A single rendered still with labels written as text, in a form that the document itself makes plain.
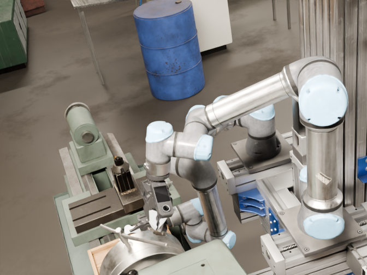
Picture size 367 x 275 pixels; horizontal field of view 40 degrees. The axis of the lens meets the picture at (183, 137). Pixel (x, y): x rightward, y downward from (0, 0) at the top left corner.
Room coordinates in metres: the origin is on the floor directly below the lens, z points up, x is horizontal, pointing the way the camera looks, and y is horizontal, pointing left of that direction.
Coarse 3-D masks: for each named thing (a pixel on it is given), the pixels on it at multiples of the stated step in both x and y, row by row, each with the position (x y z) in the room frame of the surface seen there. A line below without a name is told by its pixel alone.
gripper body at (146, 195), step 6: (168, 174) 1.20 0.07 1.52; (150, 180) 1.24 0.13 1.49; (156, 180) 1.18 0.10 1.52; (162, 180) 1.19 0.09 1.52; (144, 186) 1.23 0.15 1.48; (144, 192) 1.24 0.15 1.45; (150, 192) 1.19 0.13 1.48; (144, 198) 1.22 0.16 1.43; (150, 198) 1.18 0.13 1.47; (150, 204) 1.18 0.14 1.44
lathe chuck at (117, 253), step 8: (144, 232) 1.29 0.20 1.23; (152, 232) 1.29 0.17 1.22; (128, 240) 1.27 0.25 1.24; (160, 240) 1.25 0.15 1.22; (168, 240) 1.27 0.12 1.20; (176, 240) 1.30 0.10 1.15; (112, 248) 1.26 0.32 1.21; (120, 248) 1.24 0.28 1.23; (136, 248) 1.22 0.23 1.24; (144, 248) 1.21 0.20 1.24; (176, 248) 1.24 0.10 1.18; (112, 256) 1.23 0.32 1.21; (120, 256) 1.21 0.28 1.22; (128, 256) 1.19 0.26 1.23; (104, 264) 1.24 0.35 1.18; (112, 264) 1.20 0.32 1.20; (104, 272) 1.21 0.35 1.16
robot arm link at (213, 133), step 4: (220, 96) 1.87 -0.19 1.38; (224, 96) 1.86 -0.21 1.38; (216, 100) 1.84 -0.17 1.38; (236, 120) 1.74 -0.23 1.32; (224, 124) 1.71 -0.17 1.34; (228, 124) 1.73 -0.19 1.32; (232, 124) 1.73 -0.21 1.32; (236, 124) 1.75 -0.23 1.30; (216, 128) 1.67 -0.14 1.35; (220, 128) 1.68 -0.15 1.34; (224, 128) 1.71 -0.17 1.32; (228, 128) 1.74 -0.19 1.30; (212, 132) 1.64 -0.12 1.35; (216, 132) 1.66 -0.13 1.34; (220, 132) 1.69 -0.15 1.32; (212, 136) 1.64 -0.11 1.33; (172, 160) 1.44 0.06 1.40; (176, 160) 1.43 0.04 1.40; (172, 164) 1.44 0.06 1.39; (176, 164) 1.43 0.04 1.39; (172, 168) 1.44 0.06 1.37; (176, 168) 1.42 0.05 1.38; (172, 172) 1.44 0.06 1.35; (176, 172) 1.42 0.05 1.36; (180, 176) 1.42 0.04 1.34
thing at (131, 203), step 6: (114, 186) 1.88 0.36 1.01; (138, 186) 1.84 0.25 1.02; (120, 192) 1.82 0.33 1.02; (132, 192) 1.80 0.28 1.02; (138, 192) 1.79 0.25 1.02; (120, 198) 1.78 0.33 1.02; (126, 198) 1.77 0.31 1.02; (132, 198) 1.76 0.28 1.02; (138, 198) 1.75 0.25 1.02; (126, 204) 1.73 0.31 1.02; (132, 204) 1.73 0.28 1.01; (138, 204) 1.74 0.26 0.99; (144, 204) 1.75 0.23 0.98; (126, 210) 1.73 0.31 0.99; (132, 210) 1.73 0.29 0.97
